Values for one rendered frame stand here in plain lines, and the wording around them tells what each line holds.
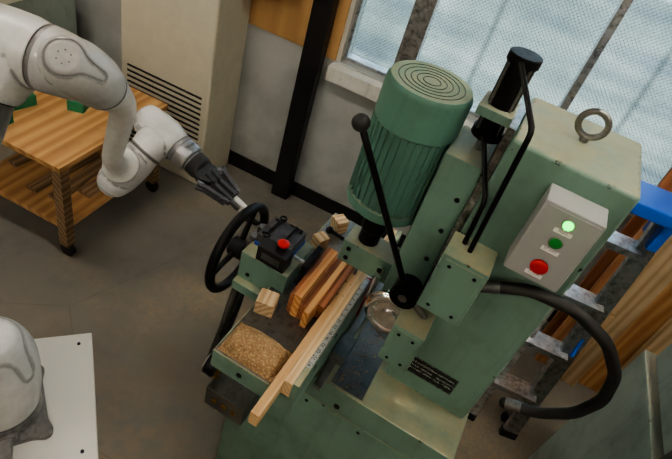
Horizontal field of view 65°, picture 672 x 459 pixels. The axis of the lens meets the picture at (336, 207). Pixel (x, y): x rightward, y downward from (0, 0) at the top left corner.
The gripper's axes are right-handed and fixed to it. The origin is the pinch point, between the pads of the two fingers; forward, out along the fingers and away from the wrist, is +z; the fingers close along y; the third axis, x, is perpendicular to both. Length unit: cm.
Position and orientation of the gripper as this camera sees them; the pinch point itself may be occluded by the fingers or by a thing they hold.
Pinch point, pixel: (241, 207)
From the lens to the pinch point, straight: 160.9
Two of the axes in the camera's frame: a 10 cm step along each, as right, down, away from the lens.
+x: -5.2, 5.4, 6.6
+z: 7.2, 6.9, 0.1
